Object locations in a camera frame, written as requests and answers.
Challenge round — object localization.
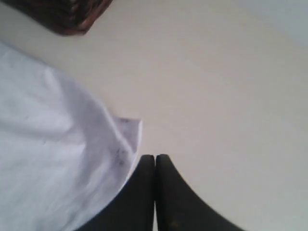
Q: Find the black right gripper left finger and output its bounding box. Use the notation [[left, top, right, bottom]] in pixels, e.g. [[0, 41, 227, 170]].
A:
[[79, 155, 154, 231]]

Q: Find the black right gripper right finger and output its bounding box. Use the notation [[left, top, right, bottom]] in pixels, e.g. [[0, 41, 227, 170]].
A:
[[155, 154, 241, 231]]

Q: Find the white t-shirt red lettering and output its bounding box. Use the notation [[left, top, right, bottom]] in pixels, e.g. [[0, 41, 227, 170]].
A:
[[0, 43, 142, 231]]

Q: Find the dark red wicker basket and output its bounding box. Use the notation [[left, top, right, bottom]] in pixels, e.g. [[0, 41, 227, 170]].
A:
[[3, 0, 112, 36]]

